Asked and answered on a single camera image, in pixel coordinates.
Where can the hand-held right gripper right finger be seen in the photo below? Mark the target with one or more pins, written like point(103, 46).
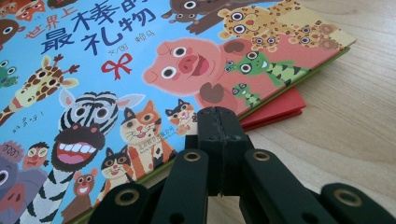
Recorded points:
point(232, 140)

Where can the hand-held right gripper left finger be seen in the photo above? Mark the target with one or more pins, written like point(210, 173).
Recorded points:
point(213, 140)

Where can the red picture book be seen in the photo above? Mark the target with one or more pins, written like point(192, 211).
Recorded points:
point(277, 109)

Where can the light blue animals picture book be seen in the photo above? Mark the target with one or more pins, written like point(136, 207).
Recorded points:
point(140, 62)

